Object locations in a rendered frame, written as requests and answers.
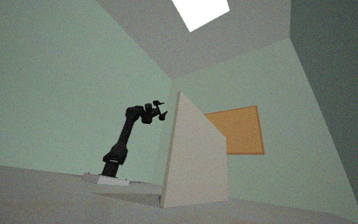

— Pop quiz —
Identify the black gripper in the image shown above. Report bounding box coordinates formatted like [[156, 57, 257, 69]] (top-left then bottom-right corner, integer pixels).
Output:
[[153, 100, 168, 121]]

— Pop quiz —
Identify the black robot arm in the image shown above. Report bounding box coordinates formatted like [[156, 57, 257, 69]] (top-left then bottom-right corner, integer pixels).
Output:
[[98, 103, 156, 178]]

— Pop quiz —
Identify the beige flat panel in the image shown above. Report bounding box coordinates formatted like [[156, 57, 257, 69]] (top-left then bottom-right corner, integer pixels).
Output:
[[159, 91, 228, 208]]

